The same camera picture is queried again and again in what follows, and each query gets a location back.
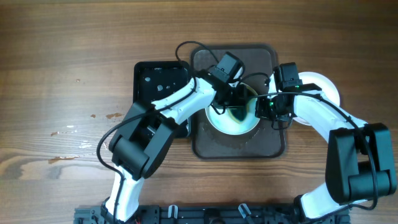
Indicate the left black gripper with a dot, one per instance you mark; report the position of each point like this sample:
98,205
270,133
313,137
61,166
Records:
240,99

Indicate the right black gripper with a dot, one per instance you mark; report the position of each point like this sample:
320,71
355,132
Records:
262,111

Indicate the green yellow sponge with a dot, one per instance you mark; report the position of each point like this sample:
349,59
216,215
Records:
238,114

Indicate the white plate top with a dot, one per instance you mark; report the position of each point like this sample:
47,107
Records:
224,124

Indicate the white plate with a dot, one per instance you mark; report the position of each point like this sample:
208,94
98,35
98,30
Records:
224,124
324,83

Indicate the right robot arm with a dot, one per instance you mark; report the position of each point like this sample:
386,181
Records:
360,166

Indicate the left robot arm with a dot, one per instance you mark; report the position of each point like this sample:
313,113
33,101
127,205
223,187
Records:
141,141

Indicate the brown plastic tray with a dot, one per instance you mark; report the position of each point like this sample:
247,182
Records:
265,140

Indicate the black rectangular tray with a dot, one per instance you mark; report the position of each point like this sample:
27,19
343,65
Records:
157,80

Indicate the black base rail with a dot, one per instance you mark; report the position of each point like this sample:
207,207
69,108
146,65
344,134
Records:
154,214

